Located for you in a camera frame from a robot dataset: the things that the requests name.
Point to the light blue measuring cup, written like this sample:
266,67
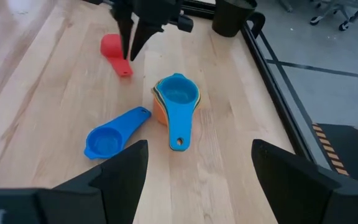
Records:
179,118

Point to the red measuring cup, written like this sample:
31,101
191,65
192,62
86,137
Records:
112,46

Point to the small royal blue measuring cup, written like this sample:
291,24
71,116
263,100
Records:
104,143

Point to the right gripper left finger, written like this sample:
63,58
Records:
110,196

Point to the orange measuring cup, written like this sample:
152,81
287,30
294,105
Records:
159,113

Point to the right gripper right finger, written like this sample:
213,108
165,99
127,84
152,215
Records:
297,193

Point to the black hazard-striped floor mat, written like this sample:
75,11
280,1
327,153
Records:
353,149

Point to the black table frame crossbar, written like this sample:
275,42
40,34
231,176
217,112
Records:
269,81

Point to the wheeled chair base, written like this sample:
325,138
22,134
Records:
343,23

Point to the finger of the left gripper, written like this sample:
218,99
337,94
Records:
141,34
125,31

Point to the black table frame rails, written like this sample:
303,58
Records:
197,11

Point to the green plant in black pot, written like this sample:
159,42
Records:
232,15

